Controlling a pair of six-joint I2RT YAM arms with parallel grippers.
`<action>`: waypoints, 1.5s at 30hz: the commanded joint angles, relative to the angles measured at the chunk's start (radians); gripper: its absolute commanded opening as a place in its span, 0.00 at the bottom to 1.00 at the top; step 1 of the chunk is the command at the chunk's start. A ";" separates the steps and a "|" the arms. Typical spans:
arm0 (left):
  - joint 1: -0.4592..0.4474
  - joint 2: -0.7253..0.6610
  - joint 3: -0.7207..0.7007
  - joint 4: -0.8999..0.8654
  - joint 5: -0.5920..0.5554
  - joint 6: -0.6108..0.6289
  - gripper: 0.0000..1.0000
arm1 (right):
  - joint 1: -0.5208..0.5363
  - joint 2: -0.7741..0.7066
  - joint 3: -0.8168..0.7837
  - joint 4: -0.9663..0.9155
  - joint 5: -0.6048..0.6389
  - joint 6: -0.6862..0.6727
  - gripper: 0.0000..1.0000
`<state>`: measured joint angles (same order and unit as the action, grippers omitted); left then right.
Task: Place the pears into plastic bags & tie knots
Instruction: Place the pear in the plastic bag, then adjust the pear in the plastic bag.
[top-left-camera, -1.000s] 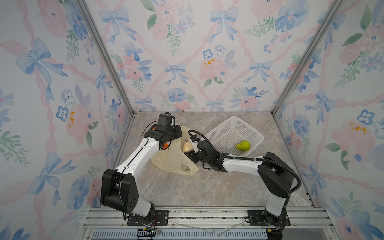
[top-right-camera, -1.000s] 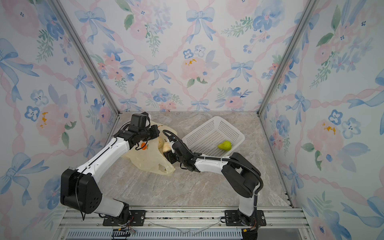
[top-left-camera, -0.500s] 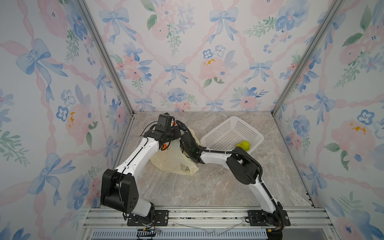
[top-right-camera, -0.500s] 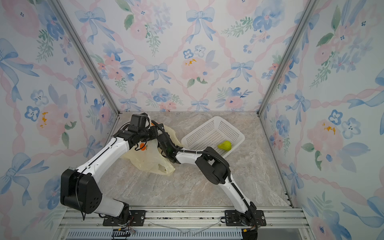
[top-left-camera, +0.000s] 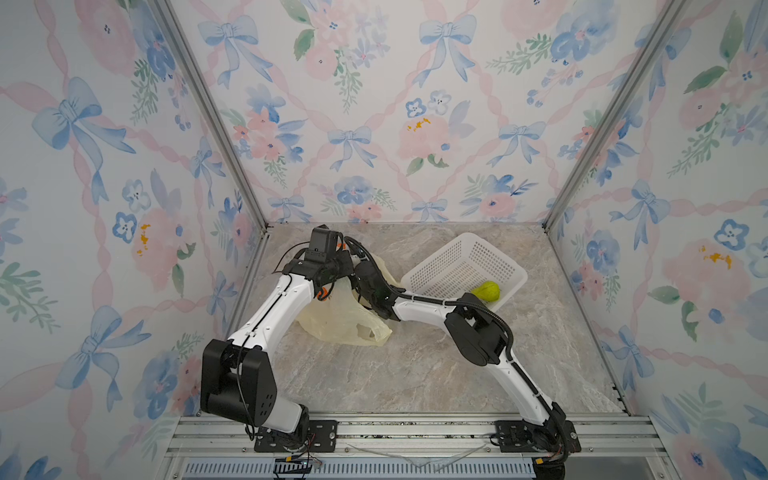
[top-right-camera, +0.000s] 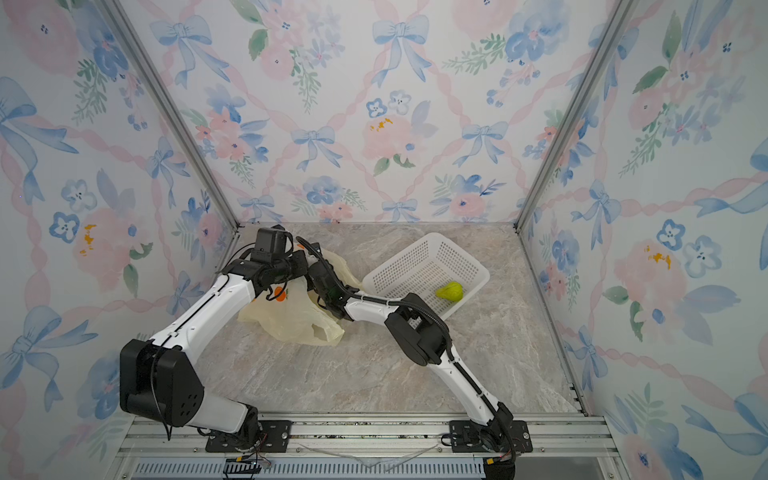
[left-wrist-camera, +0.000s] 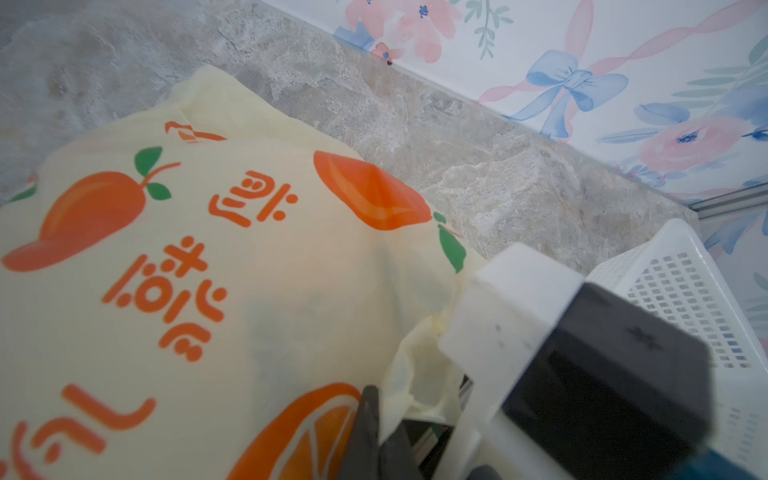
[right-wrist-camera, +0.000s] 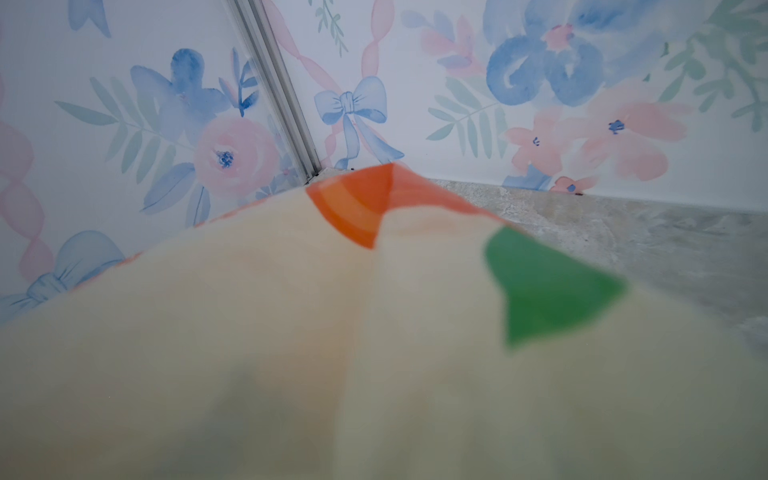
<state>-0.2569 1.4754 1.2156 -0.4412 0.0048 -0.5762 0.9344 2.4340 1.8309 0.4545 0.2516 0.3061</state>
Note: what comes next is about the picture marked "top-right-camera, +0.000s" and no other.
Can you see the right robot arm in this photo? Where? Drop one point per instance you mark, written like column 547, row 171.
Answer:
column 425, row 339

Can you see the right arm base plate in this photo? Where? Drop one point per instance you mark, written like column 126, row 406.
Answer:
column 465, row 436

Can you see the slotted cable duct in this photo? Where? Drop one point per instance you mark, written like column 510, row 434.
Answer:
column 307, row 468

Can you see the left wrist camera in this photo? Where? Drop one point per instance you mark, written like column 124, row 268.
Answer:
column 272, row 245

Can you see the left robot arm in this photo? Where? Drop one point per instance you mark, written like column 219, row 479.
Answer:
column 158, row 379

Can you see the green pear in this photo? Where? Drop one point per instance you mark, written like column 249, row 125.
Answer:
column 452, row 292

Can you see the left aluminium corner post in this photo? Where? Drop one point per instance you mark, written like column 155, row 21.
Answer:
column 128, row 38

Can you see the right aluminium corner post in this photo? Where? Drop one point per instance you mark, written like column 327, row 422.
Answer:
column 609, row 39

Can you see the aluminium frame rail front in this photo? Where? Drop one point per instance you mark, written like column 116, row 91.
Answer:
column 383, row 434

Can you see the yellow plastic bag fruit print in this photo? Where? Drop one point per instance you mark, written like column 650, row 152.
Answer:
column 289, row 306

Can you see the aluminium corner post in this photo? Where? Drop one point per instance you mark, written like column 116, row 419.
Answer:
column 609, row 39
column 128, row 38

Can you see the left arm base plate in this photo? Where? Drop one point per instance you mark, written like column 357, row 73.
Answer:
column 262, row 436

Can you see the white plastic basket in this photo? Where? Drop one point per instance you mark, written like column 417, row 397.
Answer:
column 424, row 267

